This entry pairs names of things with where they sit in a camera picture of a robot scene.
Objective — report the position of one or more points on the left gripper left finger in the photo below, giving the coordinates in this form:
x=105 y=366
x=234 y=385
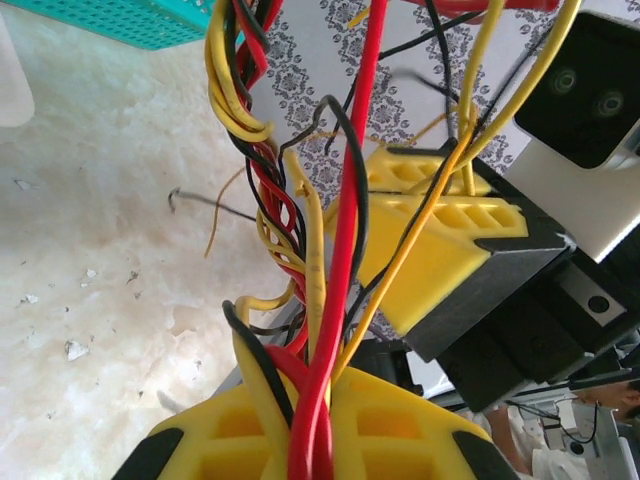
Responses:
x=225 y=440

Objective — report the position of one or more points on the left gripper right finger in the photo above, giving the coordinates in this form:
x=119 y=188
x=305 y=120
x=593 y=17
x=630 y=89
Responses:
x=400 y=440

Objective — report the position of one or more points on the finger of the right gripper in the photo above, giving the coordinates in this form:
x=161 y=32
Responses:
x=400 y=172
x=450 y=270

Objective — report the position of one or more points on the teal plastic basket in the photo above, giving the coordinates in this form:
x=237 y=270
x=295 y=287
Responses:
x=125 y=20

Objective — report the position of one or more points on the large white plastic basket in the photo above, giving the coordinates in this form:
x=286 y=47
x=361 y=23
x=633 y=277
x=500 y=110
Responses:
x=12 y=75

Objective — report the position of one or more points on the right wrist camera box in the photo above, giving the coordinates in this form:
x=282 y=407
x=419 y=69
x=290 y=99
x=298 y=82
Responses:
x=585 y=100

